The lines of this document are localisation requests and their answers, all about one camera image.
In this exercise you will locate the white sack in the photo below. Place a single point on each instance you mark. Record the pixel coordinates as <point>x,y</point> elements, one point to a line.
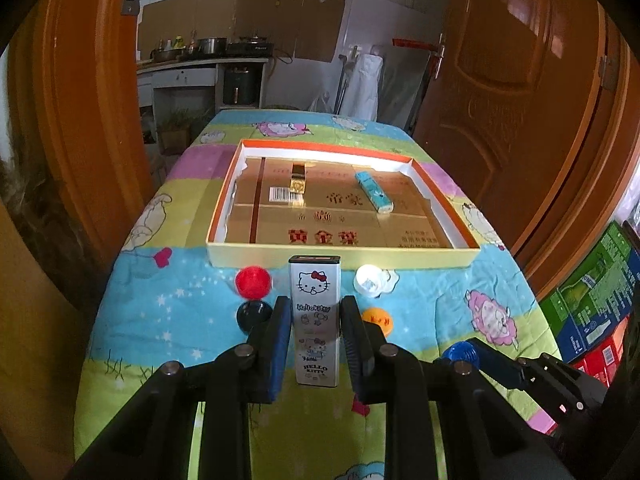
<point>364,85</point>

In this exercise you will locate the red paper strip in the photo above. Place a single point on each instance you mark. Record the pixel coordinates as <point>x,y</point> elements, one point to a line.
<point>412,43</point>

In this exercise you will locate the kitchen counter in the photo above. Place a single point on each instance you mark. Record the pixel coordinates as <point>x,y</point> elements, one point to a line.
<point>185,77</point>

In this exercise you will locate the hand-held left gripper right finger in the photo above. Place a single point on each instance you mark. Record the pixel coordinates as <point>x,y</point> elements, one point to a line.
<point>352,350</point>

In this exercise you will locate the red carton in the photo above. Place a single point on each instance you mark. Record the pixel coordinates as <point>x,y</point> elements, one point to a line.
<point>605,355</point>

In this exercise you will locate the blue bottle cap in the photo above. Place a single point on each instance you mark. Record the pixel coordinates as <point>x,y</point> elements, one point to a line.
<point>461,351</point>

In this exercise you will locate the planter box with greens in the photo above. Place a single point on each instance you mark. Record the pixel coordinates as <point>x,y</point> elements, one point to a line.
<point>180,130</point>

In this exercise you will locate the white cartoon tin box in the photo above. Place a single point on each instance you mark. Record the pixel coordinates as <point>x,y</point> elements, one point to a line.
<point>315,285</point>

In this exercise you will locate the brown panelled wooden door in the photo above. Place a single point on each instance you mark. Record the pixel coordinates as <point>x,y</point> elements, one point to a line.
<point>500,85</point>

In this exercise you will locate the dark air fryer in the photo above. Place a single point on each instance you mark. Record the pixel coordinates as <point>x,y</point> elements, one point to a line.
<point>241,85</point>

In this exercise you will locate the golden cardboard liner sheet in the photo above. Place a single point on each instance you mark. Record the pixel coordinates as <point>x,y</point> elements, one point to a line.
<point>325,225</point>

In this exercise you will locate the cartoon printed blanket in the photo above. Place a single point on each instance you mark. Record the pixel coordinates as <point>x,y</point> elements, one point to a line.
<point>175,285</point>

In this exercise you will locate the shallow orange-rimmed cardboard box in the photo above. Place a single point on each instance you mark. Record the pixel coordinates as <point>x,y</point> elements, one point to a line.
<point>350,256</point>

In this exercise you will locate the plain orange wooden door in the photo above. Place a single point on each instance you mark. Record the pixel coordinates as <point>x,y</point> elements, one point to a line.
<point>85,110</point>

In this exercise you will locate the black gas stove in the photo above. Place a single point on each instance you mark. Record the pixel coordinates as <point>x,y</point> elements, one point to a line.
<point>250,50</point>

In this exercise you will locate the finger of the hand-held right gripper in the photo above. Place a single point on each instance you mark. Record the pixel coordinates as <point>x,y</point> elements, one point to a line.
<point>500,350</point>
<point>502,372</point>

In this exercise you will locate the brown door frame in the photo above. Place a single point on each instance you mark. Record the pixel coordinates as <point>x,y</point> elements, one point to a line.
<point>600,185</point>

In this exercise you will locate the clear plastic bag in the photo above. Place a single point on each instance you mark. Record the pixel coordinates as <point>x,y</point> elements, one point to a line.
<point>320,102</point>

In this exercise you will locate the cardboard wall panels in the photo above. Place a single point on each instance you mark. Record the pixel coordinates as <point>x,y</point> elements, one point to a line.
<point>260,20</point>

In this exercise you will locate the orange bottle cap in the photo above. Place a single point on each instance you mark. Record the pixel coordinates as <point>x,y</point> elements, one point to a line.
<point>378,321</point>

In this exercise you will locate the black bottle cap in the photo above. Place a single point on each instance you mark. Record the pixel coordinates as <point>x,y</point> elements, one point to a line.
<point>250,316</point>

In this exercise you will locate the teal slim box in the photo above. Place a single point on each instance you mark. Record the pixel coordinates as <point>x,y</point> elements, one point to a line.
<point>374,191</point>

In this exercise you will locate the green printed carton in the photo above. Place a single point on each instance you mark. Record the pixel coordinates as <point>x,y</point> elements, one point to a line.
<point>595,290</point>

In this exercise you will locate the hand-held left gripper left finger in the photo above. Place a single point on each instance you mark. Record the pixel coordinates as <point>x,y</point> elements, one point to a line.
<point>280,345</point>

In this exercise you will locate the white bottle cap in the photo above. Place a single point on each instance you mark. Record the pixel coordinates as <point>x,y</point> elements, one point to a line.
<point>368,278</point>

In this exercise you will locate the metal door hinge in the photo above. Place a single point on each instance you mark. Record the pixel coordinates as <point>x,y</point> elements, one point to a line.
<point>607,71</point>

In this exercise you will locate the dark frying pan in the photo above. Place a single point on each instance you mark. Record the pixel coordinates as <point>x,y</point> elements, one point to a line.
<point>167,54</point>

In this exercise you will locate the red bottle cap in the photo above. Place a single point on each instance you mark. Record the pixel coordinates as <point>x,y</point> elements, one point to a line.
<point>252,282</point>

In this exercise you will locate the yellow-capped bottle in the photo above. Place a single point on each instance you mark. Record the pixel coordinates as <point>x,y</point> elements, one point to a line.
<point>179,44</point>

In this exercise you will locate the small gold box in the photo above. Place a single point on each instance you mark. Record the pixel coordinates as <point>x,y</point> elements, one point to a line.
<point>298,185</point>

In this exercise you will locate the steel cooking pot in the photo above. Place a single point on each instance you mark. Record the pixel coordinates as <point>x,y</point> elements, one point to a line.
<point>212,45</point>

